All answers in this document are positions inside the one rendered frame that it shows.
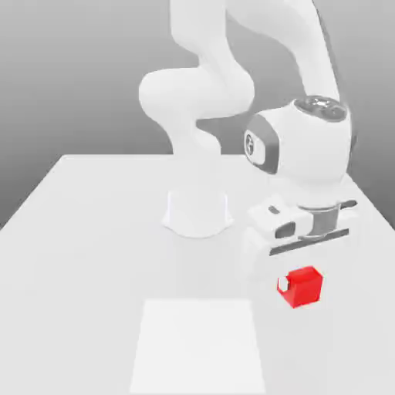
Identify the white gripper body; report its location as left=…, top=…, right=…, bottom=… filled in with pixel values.
left=243, top=228, right=352, bottom=279

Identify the small red cube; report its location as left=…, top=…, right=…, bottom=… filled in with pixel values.
left=276, top=265, right=324, bottom=309

